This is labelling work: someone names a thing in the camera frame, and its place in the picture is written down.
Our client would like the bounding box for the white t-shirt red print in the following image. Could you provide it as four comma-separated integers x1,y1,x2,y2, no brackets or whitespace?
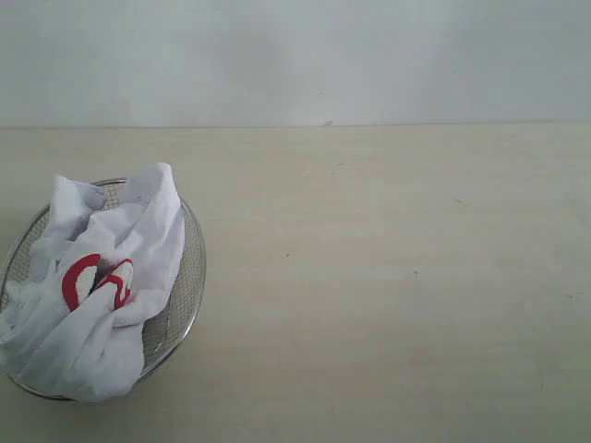
0,162,187,403

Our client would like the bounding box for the metal wire mesh basket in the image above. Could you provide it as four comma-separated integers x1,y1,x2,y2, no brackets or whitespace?
0,177,208,398

